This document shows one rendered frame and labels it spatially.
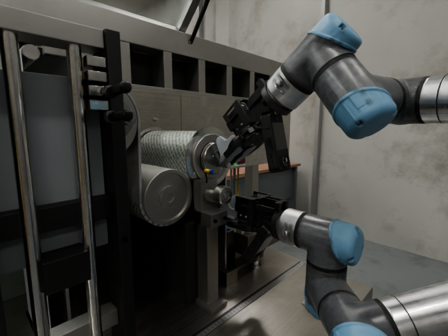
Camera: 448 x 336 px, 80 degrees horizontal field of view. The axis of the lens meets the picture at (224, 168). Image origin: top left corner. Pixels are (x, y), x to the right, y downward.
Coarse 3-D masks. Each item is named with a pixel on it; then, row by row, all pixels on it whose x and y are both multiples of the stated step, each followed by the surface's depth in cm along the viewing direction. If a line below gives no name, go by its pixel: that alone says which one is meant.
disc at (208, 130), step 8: (208, 128) 63; (216, 128) 64; (192, 136) 60; (200, 136) 61; (224, 136) 67; (192, 144) 60; (192, 152) 60; (192, 168) 60; (192, 176) 61; (224, 176) 68
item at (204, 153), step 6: (210, 144) 61; (216, 144) 62; (204, 150) 61; (210, 150) 61; (216, 150) 62; (204, 156) 60; (210, 156) 61; (216, 156) 63; (204, 162) 60; (210, 162) 61; (216, 162) 63; (204, 168) 62; (210, 168) 62; (216, 168) 63; (222, 168) 64
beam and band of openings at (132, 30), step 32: (0, 0) 59; (32, 0) 63; (64, 0) 68; (128, 32) 80; (160, 32) 87; (0, 64) 60; (128, 64) 81; (160, 64) 91; (192, 64) 102; (224, 64) 109; (256, 64) 123; (224, 96) 111
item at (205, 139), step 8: (208, 136) 62; (216, 136) 64; (200, 144) 60; (200, 152) 61; (192, 160) 60; (200, 168) 61; (224, 168) 67; (200, 176) 61; (208, 176) 63; (216, 176) 65
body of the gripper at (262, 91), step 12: (264, 84) 51; (252, 96) 55; (264, 96) 49; (240, 108) 53; (252, 108) 54; (264, 108) 51; (276, 108) 48; (228, 120) 56; (240, 120) 54; (252, 120) 53; (240, 132) 54; (252, 132) 52; (252, 144) 56
